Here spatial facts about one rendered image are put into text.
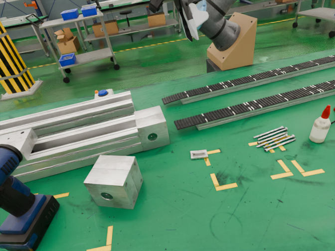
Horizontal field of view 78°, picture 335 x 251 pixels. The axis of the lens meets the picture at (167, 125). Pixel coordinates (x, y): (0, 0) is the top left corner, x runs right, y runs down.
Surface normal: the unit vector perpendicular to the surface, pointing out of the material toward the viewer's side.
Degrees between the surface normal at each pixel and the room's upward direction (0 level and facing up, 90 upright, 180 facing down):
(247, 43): 90
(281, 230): 0
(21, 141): 0
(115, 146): 90
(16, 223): 0
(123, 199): 90
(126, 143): 90
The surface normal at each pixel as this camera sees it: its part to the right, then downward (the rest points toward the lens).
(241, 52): 0.17, 0.57
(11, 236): -0.15, -0.79
